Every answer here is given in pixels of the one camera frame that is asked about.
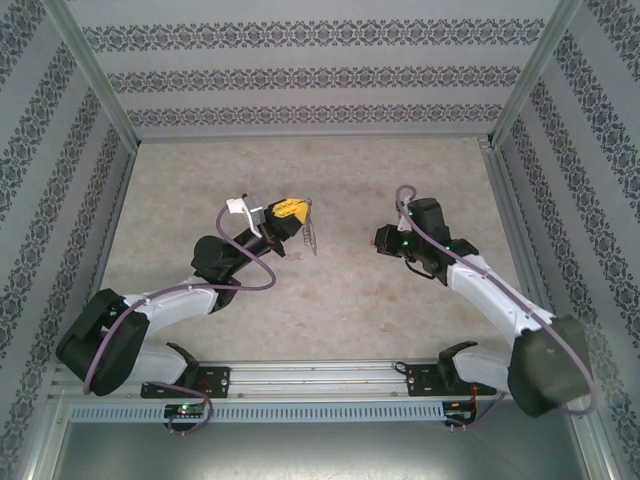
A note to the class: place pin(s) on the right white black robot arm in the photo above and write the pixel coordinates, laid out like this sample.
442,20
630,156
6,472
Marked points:
490,300

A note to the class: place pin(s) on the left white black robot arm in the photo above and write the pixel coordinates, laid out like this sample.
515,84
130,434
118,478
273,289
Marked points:
175,305

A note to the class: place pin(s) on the small circuit board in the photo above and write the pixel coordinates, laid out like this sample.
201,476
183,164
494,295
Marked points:
185,410
457,412

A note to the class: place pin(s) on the grey metal sheet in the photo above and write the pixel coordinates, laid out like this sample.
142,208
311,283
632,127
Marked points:
320,450

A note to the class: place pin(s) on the aluminium wall floor rail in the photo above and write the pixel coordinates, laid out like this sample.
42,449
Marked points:
310,139

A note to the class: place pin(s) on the aluminium side floor rail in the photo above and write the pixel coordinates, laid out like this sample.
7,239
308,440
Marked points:
501,185
121,200

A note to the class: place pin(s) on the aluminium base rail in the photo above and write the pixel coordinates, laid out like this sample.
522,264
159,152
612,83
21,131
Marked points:
320,377

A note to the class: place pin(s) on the aluminium frame post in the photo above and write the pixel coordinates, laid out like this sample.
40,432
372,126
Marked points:
535,70
95,75

